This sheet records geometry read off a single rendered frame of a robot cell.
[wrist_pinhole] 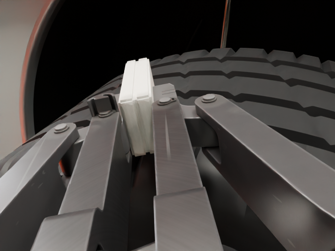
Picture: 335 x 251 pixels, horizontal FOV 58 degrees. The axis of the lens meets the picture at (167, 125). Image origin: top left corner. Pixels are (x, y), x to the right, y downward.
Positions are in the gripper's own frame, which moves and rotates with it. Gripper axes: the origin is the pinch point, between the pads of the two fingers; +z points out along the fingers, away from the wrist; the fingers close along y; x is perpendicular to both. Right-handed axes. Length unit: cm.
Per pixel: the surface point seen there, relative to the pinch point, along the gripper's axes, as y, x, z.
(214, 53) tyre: 7.1, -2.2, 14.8
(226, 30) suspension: 16, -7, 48
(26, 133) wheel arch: -28, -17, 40
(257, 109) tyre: 7.0, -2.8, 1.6
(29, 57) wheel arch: -19.7, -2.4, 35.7
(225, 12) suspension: 16, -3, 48
